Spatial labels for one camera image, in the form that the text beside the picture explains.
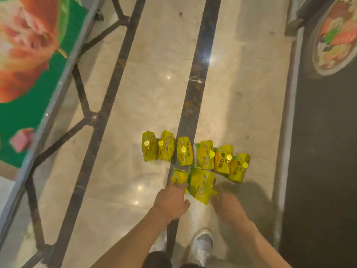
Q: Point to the group of yellow pouches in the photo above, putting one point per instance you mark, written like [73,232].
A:
[184,150]

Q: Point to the person's left hand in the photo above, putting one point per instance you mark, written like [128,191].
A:
[171,203]

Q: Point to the person's left forearm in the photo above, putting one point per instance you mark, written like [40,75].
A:
[131,245]

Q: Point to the person's right forearm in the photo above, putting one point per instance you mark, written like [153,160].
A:
[262,248]

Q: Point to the person's leg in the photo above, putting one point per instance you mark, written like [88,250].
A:
[157,261]
[192,266]

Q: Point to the black chest freezer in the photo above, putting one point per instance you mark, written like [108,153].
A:
[320,164]

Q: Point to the yellow pouch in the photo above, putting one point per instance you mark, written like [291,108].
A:
[180,175]
[202,184]

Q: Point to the black caster wheel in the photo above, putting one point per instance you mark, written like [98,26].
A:
[99,16]

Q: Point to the person's left leg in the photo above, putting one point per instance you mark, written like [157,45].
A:
[157,261]

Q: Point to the chest freezer with sausage picture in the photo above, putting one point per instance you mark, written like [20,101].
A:
[33,114]

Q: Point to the person's right leg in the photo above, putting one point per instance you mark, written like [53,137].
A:
[192,266]

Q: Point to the person's right hand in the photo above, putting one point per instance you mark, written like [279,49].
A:
[230,207]

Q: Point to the person's left white shoe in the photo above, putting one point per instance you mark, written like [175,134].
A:
[161,244]

